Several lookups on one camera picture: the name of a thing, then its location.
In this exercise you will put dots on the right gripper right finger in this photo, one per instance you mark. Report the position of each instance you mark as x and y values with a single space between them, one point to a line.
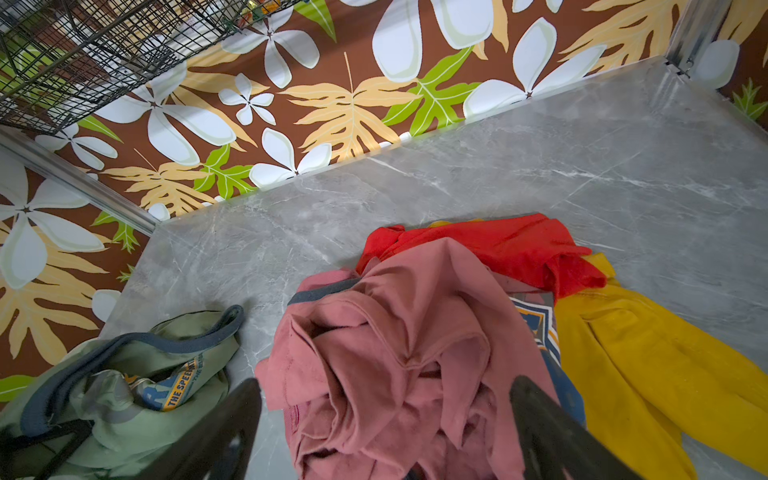
555 446

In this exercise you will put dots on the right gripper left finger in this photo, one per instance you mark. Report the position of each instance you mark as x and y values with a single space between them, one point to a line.
218 446

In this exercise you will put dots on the green cloth with grey trim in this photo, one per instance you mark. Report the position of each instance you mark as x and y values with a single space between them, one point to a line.
112 407

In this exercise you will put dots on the yellow cloth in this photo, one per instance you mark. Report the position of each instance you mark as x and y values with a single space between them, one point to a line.
648 379

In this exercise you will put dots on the patterned blue cloth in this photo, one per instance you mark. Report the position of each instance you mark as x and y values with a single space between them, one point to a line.
537 309

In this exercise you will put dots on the dusty pink cloth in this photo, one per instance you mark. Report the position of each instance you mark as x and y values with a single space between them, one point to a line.
407 367

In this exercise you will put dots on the red cloth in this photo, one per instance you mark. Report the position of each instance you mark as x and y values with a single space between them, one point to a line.
533 249

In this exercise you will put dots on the black wire basket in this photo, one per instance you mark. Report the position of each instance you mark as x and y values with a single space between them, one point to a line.
63 60

